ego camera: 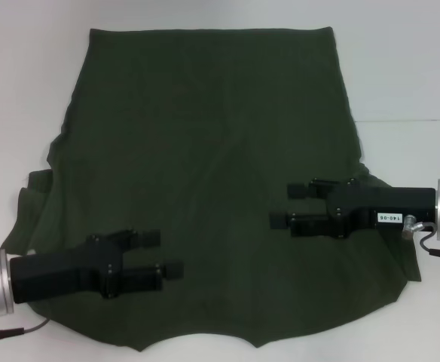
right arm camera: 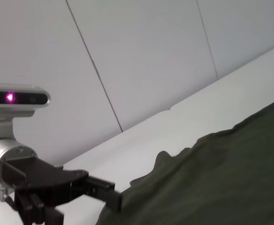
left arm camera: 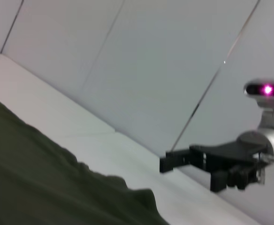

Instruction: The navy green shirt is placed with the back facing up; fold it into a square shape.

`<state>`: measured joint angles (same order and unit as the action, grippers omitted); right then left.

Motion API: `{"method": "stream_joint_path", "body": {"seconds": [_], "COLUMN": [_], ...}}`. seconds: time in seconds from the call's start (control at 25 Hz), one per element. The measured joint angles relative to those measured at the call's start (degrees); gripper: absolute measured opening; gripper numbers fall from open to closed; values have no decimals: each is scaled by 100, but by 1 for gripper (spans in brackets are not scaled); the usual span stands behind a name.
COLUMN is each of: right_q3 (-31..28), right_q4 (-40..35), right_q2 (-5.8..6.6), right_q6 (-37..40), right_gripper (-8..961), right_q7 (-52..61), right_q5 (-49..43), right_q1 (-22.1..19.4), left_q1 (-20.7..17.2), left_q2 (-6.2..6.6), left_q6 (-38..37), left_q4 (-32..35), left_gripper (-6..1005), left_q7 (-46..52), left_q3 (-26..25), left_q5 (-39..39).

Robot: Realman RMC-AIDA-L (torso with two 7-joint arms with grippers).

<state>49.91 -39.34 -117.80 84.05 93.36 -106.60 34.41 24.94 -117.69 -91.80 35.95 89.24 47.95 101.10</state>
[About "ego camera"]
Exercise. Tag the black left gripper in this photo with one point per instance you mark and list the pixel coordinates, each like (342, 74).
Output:
(62, 271)

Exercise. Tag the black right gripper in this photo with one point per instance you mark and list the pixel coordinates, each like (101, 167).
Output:
(385, 205)

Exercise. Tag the dark green shirt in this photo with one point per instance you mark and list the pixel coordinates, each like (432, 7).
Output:
(212, 151)

